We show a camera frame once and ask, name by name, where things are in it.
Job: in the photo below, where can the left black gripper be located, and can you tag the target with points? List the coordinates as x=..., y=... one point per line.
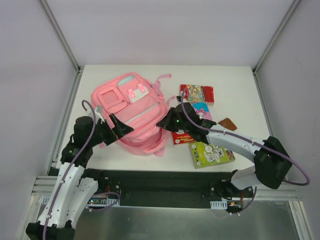
x=110, y=128

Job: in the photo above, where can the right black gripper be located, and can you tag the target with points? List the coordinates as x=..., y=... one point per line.
x=170, y=121

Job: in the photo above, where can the red comic book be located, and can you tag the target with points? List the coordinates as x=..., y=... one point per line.
x=180, y=138

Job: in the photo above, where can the pink cartoon pencil case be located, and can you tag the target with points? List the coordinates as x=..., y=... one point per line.
x=202, y=110

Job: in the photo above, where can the red patterned book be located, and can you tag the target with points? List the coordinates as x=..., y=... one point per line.
x=198, y=93

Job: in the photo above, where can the pink student backpack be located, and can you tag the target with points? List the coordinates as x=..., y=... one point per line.
x=140, y=105

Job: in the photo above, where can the green comic book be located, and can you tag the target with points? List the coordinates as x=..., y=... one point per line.
x=208, y=155

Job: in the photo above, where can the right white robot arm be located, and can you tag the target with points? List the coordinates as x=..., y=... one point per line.
x=271, y=161

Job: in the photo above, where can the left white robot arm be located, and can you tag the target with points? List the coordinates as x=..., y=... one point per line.
x=75, y=184

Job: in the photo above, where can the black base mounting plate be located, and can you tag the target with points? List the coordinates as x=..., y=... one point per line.
x=162, y=189

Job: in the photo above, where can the brown leather wallet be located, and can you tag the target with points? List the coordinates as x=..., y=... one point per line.
x=228, y=124

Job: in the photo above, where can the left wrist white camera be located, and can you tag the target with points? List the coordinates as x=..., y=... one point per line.
x=98, y=114

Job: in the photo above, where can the left white cable duct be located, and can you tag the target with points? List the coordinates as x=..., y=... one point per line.
x=99, y=202

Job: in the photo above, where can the white cable duct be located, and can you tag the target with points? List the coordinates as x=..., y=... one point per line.
x=99, y=202
x=219, y=205

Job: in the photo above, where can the right white cable duct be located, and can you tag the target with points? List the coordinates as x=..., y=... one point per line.
x=219, y=205

